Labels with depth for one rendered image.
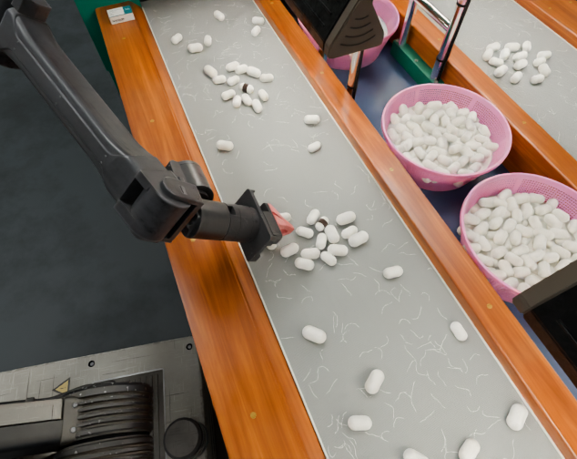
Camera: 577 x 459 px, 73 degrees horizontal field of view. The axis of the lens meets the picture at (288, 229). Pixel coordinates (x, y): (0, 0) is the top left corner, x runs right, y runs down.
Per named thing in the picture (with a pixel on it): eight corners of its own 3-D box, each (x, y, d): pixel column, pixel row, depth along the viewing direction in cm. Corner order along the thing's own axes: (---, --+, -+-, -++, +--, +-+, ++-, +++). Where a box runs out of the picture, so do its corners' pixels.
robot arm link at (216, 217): (180, 246, 53) (199, 217, 50) (167, 210, 57) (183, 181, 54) (222, 249, 58) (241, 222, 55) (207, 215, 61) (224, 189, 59)
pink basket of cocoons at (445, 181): (447, 226, 80) (465, 199, 72) (349, 155, 89) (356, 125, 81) (513, 157, 89) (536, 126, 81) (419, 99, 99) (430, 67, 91)
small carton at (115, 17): (112, 25, 100) (108, 17, 98) (109, 17, 102) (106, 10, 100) (135, 19, 101) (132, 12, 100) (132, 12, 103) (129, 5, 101)
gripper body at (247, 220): (257, 188, 63) (219, 180, 58) (280, 239, 58) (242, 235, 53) (236, 214, 67) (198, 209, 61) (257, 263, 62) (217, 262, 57)
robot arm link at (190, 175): (131, 239, 49) (167, 193, 46) (113, 179, 55) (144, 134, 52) (205, 251, 58) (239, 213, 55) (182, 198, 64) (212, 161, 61)
